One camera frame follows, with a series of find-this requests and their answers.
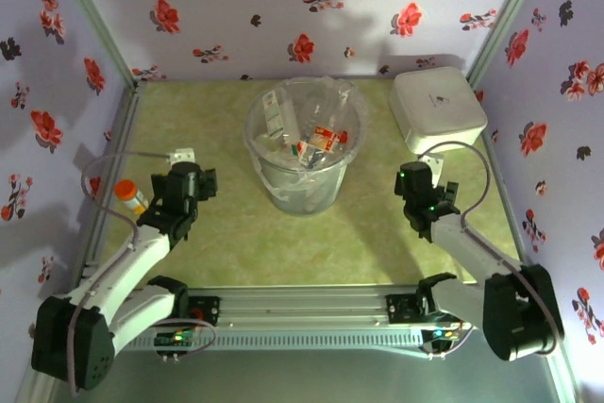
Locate aluminium side rail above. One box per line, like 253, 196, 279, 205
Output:
480, 136, 534, 272
77, 80, 147, 291

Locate control board with leds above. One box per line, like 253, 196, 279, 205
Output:
424, 326, 461, 343
154, 329, 195, 348

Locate grey metal mesh bin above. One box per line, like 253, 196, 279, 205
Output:
243, 76, 369, 216

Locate orange cap pill bottle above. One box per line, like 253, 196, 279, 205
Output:
114, 179, 150, 215

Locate aluminium frame post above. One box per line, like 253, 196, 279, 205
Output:
464, 0, 554, 88
44, 0, 143, 92

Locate white square box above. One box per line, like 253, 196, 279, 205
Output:
389, 67, 490, 155

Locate thin grey board cable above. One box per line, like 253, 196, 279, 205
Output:
419, 325, 473, 361
153, 317, 218, 362

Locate cola bottle red cap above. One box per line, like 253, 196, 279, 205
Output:
309, 124, 350, 153

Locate clear plastic bin liner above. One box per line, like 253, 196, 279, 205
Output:
243, 75, 369, 201

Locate grey right arm cable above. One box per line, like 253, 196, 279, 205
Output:
417, 141, 565, 357

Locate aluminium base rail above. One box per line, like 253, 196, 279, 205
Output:
44, 282, 495, 352

